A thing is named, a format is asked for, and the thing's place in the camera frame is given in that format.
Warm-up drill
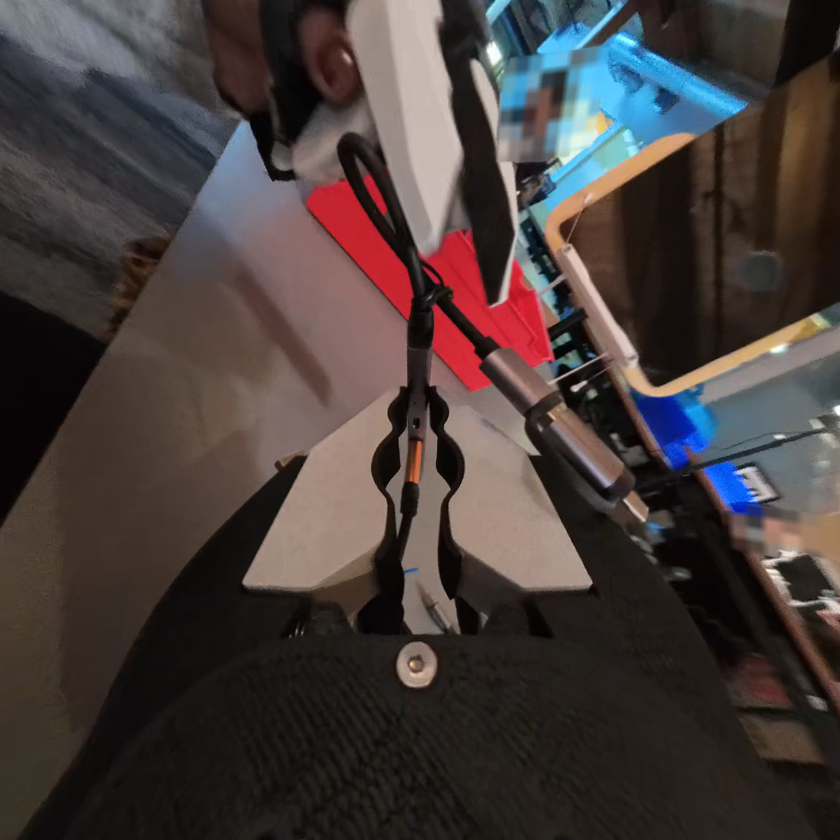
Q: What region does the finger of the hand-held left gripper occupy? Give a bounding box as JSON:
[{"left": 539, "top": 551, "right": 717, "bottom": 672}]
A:
[
  {"left": 438, "top": 16, "right": 521, "bottom": 307},
  {"left": 346, "top": 0, "right": 473, "bottom": 256}
]

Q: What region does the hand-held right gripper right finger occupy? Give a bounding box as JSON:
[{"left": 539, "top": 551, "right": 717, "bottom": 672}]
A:
[{"left": 428, "top": 386, "right": 595, "bottom": 635}]

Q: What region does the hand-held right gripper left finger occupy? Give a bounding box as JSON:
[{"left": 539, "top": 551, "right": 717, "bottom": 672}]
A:
[{"left": 241, "top": 386, "right": 406, "bottom": 634}]

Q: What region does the black cable with orange plugs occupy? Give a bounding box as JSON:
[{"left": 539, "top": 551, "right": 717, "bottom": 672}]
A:
[{"left": 384, "top": 440, "right": 427, "bottom": 595}]

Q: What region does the grey usb adapter cable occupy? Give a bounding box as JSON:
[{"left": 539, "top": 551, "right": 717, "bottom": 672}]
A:
[{"left": 336, "top": 131, "right": 651, "bottom": 524}]

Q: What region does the person's left hand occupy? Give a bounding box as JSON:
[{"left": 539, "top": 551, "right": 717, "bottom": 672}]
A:
[{"left": 202, "top": 0, "right": 365, "bottom": 117}]

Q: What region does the blue plastic bin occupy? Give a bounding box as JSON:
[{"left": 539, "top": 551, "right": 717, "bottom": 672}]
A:
[{"left": 712, "top": 461, "right": 756, "bottom": 516}]

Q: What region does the red plastic bin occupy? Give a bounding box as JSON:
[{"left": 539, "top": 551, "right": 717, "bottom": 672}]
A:
[{"left": 307, "top": 177, "right": 555, "bottom": 395}]

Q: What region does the black framed printed tag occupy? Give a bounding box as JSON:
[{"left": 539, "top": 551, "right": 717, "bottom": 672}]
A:
[{"left": 734, "top": 461, "right": 783, "bottom": 508}]

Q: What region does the black light stand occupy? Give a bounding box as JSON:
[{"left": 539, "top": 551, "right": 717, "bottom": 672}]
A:
[{"left": 633, "top": 413, "right": 840, "bottom": 490}]

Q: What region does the grey fleece top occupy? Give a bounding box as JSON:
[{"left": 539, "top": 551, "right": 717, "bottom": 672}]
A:
[{"left": 0, "top": 0, "right": 240, "bottom": 342}]

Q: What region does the grey braided cable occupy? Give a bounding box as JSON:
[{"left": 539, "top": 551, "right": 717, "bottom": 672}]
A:
[{"left": 415, "top": 579, "right": 458, "bottom": 635}]

